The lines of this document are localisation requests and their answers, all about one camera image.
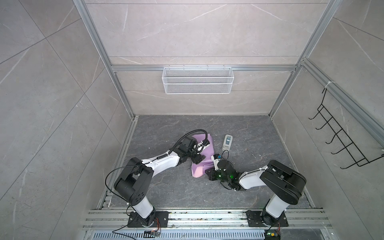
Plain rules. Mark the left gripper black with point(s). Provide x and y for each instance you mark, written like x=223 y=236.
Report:
x=199 y=158

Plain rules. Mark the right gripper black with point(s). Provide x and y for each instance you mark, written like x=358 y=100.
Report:
x=211 y=176

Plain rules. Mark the pink wrapping paper sheet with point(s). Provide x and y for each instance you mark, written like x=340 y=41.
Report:
x=198 y=170

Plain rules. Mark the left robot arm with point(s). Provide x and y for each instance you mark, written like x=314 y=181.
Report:
x=133 y=183

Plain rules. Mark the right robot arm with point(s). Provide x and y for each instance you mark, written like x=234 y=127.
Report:
x=286 y=184

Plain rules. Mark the white tape dispenser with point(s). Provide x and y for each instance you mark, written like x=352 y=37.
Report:
x=227 y=142

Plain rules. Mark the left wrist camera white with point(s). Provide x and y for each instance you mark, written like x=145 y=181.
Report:
x=201 y=146

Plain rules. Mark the white wire mesh basket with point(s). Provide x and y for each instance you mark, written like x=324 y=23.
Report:
x=197 y=80

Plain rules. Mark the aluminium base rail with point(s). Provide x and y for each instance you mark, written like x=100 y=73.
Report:
x=232 y=224

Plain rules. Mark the black wire hook rack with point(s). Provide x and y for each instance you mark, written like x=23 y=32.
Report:
x=339 y=133

